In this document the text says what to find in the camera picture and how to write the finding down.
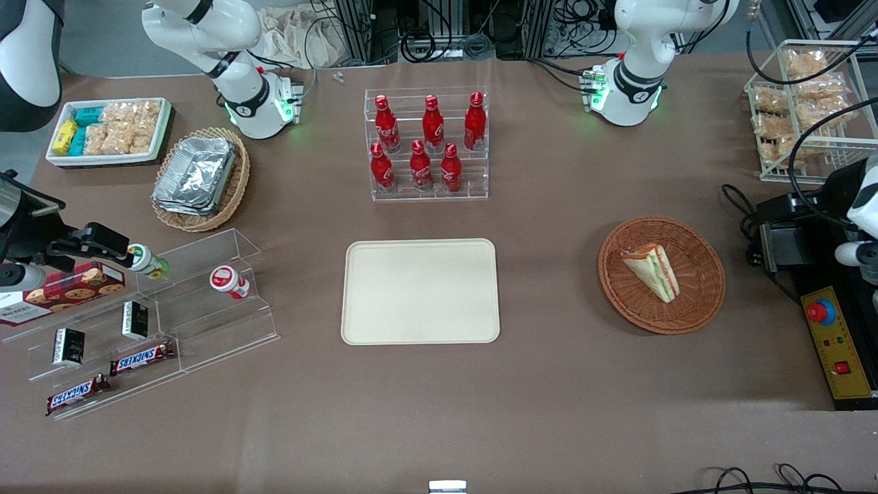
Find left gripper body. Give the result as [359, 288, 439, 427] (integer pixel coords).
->
[823, 161, 878, 238]

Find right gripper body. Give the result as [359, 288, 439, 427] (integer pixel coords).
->
[0, 174, 70, 268]

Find triangle sandwich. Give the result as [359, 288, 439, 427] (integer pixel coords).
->
[620, 245, 681, 304]

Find aluminium foil tray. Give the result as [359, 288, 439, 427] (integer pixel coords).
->
[152, 136, 239, 210]
[152, 193, 230, 217]

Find light wicker basket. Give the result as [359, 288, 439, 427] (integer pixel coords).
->
[151, 127, 251, 233]

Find brown wicker basket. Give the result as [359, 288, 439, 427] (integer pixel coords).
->
[597, 216, 726, 336]

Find beige plastic tray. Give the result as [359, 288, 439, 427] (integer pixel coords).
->
[341, 238, 501, 346]

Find red tartan cookie box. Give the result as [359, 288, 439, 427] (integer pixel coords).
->
[0, 261, 127, 327]

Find green lid yoghurt cup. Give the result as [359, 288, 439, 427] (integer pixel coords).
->
[127, 244, 170, 280]

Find white plastic bin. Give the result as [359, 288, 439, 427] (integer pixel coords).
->
[45, 97, 172, 169]

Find small black chocolate box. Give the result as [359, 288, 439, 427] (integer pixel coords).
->
[121, 301, 150, 342]
[52, 327, 86, 366]

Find black grey box device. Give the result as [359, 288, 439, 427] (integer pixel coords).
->
[755, 194, 827, 275]

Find clear fried snack bag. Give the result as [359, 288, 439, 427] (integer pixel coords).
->
[761, 141, 796, 172]
[796, 77, 846, 104]
[752, 86, 790, 114]
[785, 49, 832, 80]
[753, 113, 790, 141]
[813, 99, 858, 134]

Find yellow snack packet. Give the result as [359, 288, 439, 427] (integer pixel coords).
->
[53, 119, 80, 156]

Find brown Snickers bar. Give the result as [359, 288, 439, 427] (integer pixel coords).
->
[45, 374, 110, 417]
[110, 341, 176, 377]

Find red lid yoghurt cup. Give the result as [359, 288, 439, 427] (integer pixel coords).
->
[209, 265, 251, 301]

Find clear acrylic stepped display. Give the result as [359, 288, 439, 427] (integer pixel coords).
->
[0, 228, 281, 421]

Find yellow emergency stop box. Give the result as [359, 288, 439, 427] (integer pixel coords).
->
[800, 286, 877, 401]

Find black control box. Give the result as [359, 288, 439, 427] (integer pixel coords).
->
[789, 264, 878, 412]

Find beige cloth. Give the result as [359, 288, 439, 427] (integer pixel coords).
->
[257, 5, 327, 69]

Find red cola bottle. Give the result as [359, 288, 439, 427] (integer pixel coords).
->
[370, 142, 396, 194]
[374, 95, 401, 153]
[422, 95, 445, 153]
[410, 140, 434, 193]
[440, 143, 463, 194]
[464, 91, 487, 152]

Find clear acrylic bottle rack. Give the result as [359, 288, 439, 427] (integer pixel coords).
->
[364, 86, 490, 202]

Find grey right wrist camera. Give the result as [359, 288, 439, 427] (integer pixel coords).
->
[0, 264, 47, 290]

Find white wire rack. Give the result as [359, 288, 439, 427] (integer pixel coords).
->
[744, 39, 878, 183]

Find black cable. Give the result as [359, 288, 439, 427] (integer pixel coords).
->
[689, 464, 848, 494]
[787, 96, 878, 227]
[744, 0, 878, 86]
[720, 183, 803, 306]

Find aluminium frame post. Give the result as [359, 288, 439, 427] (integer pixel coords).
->
[342, 0, 375, 64]

